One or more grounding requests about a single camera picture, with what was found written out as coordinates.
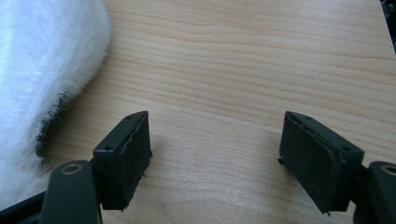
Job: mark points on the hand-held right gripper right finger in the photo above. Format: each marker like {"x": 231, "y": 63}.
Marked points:
{"x": 314, "y": 161}

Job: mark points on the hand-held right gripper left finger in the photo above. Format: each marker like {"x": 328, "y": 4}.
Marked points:
{"x": 124, "y": 161}

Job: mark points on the white fluffy plush item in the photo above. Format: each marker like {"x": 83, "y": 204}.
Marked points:
{"x": 37, "y": 77}

